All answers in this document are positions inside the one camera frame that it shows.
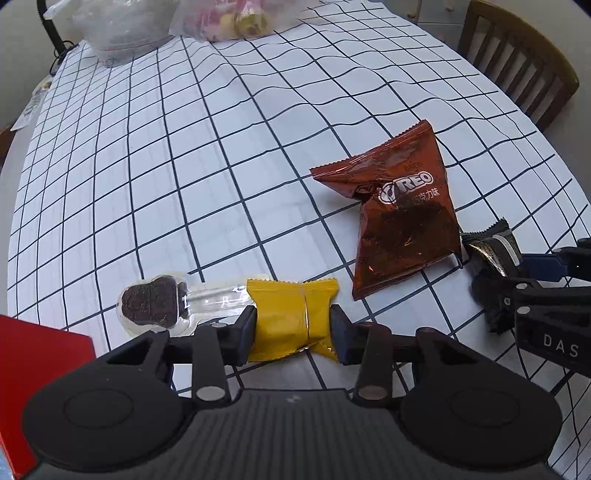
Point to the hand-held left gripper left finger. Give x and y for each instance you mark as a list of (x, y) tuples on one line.
[(247, 328)]

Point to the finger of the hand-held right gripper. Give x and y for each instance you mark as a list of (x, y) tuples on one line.
[(535, 295), (545, 267)]

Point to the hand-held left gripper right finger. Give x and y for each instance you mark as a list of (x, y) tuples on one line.
[(340, 330)]

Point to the yellow snack packet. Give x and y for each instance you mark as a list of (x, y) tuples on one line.
[(286, 318)]

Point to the black and gold snack packet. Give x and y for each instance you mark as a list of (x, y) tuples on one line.
[(494, 249)]

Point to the chocolate cookie clear stick packet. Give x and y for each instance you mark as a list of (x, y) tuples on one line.
[(150, 302)]

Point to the brown foil snack bag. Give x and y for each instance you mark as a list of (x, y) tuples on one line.
[(406, 221)]

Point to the white checkered tablecloth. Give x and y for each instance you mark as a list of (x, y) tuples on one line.
[(184, 184)]

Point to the wooden chair with black seat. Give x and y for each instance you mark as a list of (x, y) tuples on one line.
[(554, 78)]

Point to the red box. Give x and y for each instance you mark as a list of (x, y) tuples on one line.
[(37, 369)]

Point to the clear plastic bag with pastries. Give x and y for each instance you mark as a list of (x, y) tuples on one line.
[(231, 18)]

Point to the small clear packet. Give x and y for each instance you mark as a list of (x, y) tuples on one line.
[(34, 101)]

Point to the grey cabinet with wooden frame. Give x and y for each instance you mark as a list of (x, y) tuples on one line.
[(434, 11)]

